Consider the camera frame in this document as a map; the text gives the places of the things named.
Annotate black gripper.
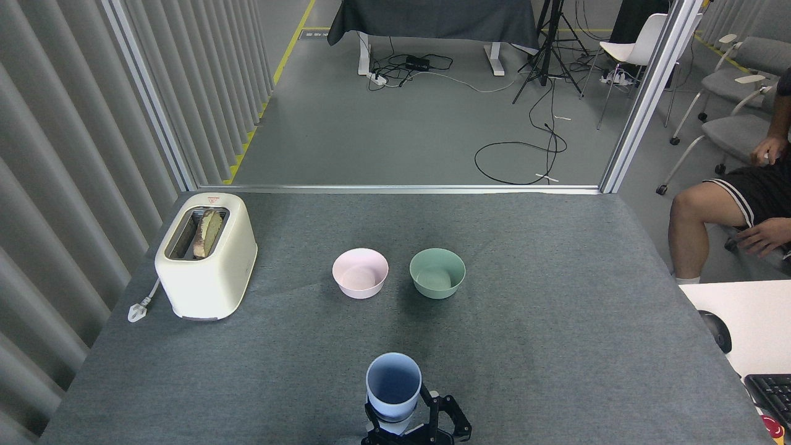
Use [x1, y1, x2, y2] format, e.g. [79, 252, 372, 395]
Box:
[362, 386, 472, 445]

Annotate person's left hand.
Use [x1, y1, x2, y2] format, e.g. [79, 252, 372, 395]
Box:
[735, 216, 791, 258]

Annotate person's right hand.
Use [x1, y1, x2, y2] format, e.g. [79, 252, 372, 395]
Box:
[751, 136, 790, 167]

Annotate green bowl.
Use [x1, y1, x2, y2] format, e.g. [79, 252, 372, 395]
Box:
[409, 248, 466, 300]

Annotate pink bowl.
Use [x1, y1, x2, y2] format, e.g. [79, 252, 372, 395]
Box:
[332, 248, 389, 300]

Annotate cream toaster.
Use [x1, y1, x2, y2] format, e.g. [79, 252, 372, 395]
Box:
[154, 193, 258, 322]

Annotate bread slice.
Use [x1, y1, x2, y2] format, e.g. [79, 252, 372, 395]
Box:
[193, 209, 224, 259]

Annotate black computer mouse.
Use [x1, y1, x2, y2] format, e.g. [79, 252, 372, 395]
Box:
[698, 310, 733, 354]

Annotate person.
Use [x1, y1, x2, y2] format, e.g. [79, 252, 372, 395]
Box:
[667, 67, 791, 285]

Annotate white desk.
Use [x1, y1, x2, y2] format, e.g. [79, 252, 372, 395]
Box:
[679, 279, 791, 379]

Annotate black keyboard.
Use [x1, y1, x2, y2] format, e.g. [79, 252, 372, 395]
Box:
[744, 374, 791, 430]

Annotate grey wheeled office chair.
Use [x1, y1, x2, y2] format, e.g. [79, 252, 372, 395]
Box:
[670, 35, 791, 146]
[656, 80, 791, 196]
[720, 222, 791, 276]

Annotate black tripod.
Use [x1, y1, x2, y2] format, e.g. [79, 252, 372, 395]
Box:
[512, 0, 591, 104]

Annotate dark grey table cloth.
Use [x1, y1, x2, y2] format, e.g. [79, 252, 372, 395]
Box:
[327, 0, 540, 51]

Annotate white plastic chair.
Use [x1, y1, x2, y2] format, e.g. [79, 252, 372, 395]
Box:
[580, 12, 703, 131]

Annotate silver aluminium rail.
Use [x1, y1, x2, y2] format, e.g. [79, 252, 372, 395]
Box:
[198, 184, 603, 196]

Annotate black looped floor cable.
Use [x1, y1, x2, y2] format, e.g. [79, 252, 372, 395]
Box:
[474, 77, 568, 186]

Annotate white toaster cord with plug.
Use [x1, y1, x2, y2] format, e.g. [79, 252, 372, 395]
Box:
[128, 278, 163, 323]

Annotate silver aluminium post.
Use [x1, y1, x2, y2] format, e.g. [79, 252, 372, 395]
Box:
[599, 0, 705, 194]
[102, 0, 198, 192]

